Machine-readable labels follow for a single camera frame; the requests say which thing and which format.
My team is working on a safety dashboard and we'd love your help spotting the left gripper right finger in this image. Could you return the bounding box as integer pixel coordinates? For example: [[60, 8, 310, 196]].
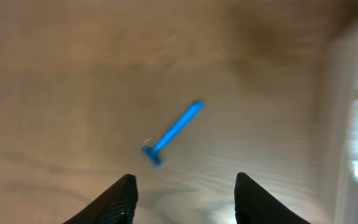
[[234, 172, 310, 224]]

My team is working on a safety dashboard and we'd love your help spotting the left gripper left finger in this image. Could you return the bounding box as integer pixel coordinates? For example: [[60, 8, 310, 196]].
[[63, 174, 139, 224]]

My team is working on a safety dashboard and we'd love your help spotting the blue disposable razor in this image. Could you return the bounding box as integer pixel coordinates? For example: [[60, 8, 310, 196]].
[[141, 100, 204, 166]]

